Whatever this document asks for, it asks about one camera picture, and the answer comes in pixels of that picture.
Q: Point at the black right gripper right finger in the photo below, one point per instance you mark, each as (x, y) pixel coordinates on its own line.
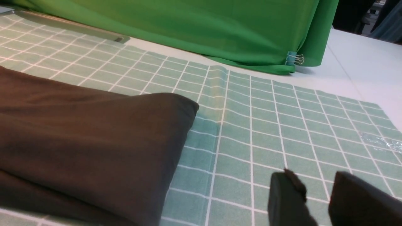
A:
(354, 202)

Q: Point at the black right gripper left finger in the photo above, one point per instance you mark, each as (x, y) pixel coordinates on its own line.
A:
(287, 204)

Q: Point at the dark gray long-sleeve shirt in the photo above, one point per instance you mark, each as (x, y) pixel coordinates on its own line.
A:
(89, 154)

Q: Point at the green checkered tablecloth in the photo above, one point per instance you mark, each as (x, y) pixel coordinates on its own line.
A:
(246, 128)

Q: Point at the silver binder clip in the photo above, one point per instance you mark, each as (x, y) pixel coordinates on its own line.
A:
(293, 58)

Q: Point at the green backdrop cloth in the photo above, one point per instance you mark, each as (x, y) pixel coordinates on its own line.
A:
(251, 34)

